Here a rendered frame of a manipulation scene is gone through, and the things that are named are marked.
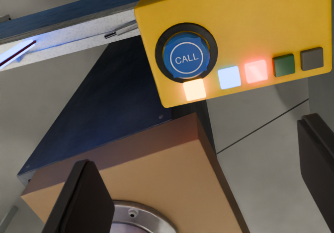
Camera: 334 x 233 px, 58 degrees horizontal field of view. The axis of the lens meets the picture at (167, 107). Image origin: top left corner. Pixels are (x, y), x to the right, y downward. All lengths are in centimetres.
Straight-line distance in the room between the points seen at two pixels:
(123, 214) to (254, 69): 31
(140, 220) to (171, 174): 10
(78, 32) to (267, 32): 32
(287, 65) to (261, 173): 154
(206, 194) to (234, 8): 28
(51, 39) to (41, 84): 108
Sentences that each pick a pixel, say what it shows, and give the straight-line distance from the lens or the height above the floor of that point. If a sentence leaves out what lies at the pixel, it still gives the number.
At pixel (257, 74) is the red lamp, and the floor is 108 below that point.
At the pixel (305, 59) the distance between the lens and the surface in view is 29.
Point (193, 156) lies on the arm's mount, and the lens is 41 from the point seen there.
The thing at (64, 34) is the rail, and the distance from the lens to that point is 52.
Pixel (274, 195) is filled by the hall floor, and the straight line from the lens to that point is 194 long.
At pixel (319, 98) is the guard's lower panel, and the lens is 142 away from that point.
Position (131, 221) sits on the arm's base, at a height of 101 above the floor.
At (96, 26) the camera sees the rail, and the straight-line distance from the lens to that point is 50.
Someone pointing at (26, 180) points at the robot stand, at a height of 93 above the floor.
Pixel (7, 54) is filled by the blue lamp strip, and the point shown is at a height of 94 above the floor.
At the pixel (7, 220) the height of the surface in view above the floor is 10.
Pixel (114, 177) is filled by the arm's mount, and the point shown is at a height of 100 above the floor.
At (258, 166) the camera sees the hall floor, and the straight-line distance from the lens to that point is 177.
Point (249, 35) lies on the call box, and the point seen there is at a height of 107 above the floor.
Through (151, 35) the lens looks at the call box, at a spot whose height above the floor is 107.
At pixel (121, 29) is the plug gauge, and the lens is 48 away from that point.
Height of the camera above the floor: 133
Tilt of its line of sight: 62 degrees down
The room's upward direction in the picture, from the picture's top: 176 degrees counter-clockwise
